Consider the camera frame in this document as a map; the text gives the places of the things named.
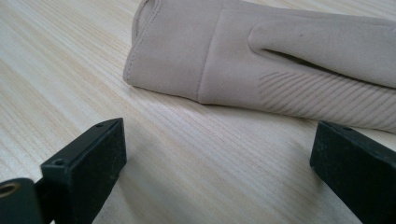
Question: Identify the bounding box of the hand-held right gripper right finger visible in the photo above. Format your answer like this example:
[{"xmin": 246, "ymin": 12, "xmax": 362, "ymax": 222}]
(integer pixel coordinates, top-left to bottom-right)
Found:
[{"xmin": 309, "ymin": 119, "xmax": 396, "ymax": 224}]

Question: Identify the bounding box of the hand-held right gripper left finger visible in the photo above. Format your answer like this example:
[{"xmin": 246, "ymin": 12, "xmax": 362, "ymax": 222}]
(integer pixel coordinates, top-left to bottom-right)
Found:
[{"xmin": 40, "ymin": 118, "xmax": 128, "ymax": 224}]

